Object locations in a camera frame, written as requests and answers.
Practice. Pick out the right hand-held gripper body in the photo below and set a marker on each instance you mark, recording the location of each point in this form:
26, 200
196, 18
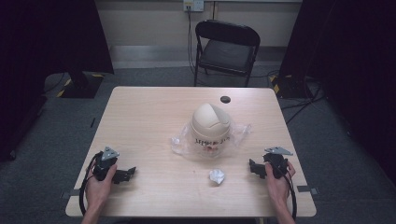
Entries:
277, 163

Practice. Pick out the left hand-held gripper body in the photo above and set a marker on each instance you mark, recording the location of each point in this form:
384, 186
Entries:
104, 161

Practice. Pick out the white paper ball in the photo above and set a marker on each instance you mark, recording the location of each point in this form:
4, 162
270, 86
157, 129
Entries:
217, 176

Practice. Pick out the beige swing-lid trash can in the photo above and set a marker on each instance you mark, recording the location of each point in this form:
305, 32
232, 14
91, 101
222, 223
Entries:
210, 124

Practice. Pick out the person's right hand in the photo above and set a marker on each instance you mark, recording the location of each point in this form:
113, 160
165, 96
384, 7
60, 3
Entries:
278, 188

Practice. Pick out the person's left hand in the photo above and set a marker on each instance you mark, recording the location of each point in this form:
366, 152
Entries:
98, 189

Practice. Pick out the grey tape strip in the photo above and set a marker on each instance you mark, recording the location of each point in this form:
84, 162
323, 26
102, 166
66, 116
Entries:
307, 189
71, 193

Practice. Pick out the small dark floor object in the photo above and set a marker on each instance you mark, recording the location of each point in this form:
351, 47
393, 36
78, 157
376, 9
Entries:
92, 122

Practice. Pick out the clear plastic bag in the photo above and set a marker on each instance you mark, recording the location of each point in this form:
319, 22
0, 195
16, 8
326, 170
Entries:
182, 144

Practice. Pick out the black yellow-striped stand base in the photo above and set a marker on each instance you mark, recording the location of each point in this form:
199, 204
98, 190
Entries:
81, 87
288, 88

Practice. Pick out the black folding chair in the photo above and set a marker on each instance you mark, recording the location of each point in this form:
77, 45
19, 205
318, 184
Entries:
225, 53

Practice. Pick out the black curtain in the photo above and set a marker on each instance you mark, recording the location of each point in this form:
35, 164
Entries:
46, 46
351, 62

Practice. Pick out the white wall power outlet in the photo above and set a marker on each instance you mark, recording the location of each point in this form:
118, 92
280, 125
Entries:
193, 5

